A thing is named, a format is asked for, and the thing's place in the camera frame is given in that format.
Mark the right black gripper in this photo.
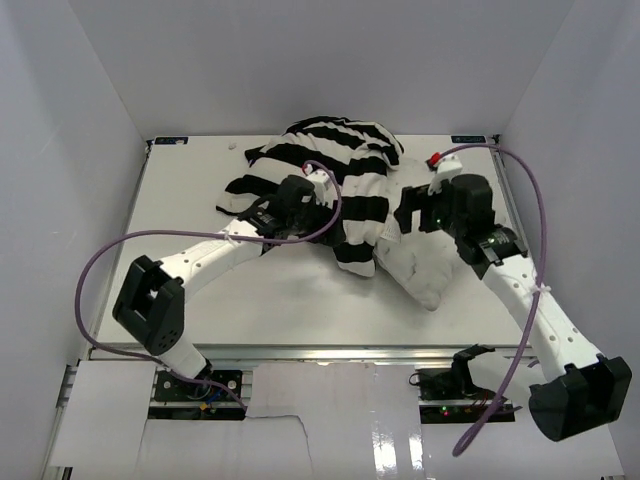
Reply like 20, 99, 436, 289
394, 183, 466, 240

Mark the white pillow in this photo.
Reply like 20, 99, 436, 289
339, 157, 461, 312

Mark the black white striped pillowcase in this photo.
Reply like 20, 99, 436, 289
216, 116, 404, 278

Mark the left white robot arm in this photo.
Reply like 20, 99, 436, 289
112, 170, 344, 399

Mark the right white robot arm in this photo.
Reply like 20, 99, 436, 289
394, 174, 632, 441

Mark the white pillow care label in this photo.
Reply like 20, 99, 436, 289
380, 222, 402, 244

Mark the right blue corner label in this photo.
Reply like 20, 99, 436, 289
451, 135, 486, 144

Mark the blue corner label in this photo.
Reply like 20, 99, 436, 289
451, 135, 486, 144
154, 136, 189, 145

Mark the left blue corner label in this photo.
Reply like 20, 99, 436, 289
154, 136, 189, 145

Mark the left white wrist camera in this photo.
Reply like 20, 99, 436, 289
303, 165, 337, 208

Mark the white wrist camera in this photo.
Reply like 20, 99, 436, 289
303, 165, 337, 208
426, 153, 462, 195

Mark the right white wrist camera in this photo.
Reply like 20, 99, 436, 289
426, 153, 462, 195

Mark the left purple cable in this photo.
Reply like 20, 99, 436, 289
74, 159, 345, 414

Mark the purple cable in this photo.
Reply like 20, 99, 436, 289
452, 144, 547, 457
74, 159, 345, 414

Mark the aluminium table frame rail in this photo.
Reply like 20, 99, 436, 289
489, 134, 564, 346

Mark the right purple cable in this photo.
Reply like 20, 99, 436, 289
452, 144, 547, 457

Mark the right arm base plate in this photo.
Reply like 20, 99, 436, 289
408, 368, 495, 425

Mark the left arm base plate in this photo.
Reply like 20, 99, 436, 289
148, 370, 245, 421

